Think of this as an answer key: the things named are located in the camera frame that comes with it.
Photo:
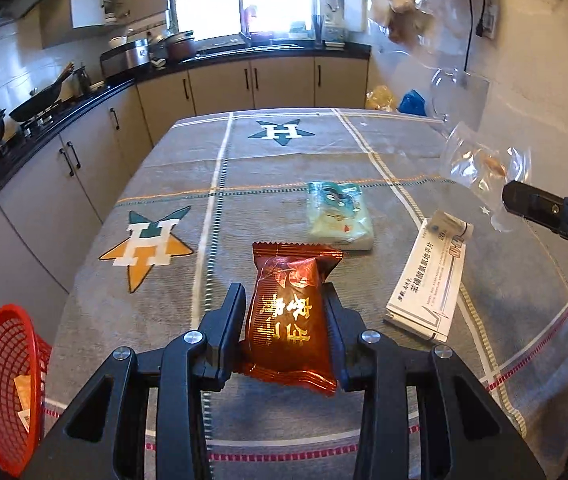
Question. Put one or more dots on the beige base cabinets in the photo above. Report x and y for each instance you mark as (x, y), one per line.
(89, 170)

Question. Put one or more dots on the blue plastic bag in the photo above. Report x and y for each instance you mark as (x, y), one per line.
(413, 102)

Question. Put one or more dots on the grey star-print tablecloth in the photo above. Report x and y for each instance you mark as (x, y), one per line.
(264, 175)

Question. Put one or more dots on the chopstick holder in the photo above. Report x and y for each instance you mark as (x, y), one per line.
(319, 30)

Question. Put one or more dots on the stainless steel cooker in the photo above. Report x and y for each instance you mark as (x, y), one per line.
(124, 57)

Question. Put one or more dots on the clear plastic bag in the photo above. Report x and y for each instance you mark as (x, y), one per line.
(478, 160)

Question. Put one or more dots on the yellow plastic bag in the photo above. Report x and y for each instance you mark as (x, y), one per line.
(381, 97)

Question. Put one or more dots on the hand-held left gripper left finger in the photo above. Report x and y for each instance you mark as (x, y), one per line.
(224, 345)

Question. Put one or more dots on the gas stove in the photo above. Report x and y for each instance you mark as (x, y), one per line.
(29, 125)

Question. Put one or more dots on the teal and white snack packet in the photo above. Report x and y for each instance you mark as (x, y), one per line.
(339, 215)

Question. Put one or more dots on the red-brown snack packet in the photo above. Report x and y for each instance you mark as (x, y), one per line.
(286, 325)

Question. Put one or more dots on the black wok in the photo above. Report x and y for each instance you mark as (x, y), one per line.
(39, 100)

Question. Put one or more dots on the open wall cabinet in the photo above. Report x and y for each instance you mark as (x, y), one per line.
(109, 0)

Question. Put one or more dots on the wall socket with plug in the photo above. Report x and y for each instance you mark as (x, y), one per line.
(487, 20)

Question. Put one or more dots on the black kitchen countertop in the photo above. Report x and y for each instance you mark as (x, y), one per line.
(284, 52)

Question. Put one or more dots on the hanging cutting board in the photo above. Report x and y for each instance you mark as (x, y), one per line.
(353, 7)

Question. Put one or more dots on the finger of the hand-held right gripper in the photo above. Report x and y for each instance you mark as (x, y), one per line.
(538, 205)

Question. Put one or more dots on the orange cardboard box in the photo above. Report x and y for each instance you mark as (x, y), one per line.
(23, 395)

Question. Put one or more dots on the white medicine box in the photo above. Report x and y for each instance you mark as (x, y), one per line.
(428, 280)

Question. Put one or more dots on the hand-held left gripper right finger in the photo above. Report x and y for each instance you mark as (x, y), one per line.
(341, 345)

